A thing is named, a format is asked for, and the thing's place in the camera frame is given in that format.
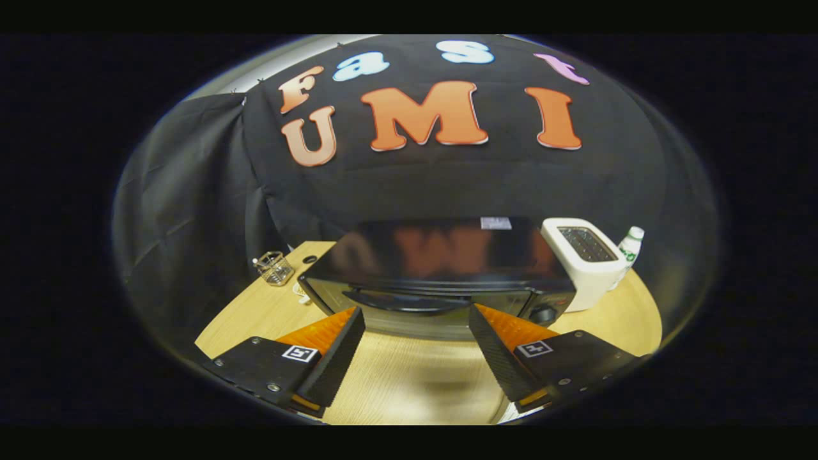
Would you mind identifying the clear wire holder cup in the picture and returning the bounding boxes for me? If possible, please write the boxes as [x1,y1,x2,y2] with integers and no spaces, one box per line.
[252,251,295,287]

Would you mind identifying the white bottle green label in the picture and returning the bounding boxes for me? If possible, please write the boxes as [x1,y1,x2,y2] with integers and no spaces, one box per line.
[610,226,645,291]

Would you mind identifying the white pop-up toaster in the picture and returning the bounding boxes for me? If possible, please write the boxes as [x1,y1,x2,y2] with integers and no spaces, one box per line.
[541,218,628,312]

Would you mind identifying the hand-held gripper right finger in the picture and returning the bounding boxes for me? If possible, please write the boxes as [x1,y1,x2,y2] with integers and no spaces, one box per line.
[468,303,643,415]

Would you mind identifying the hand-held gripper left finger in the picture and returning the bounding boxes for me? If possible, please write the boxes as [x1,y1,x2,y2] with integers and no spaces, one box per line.
[203,305,366,419]

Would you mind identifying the black toaster oven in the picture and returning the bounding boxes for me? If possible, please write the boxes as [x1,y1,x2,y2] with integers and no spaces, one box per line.
[298,217,577,341]

